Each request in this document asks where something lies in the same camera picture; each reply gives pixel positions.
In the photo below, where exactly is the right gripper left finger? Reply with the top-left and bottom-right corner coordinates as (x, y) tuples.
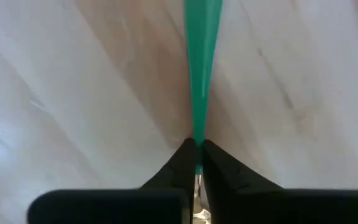
(26, 138), (196, 224)

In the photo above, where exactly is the green-handled metal spoon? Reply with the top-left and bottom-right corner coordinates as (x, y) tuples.
(183, 0), (224, 224)

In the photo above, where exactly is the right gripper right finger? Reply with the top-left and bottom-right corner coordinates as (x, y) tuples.
(201, 139), (358, 224)

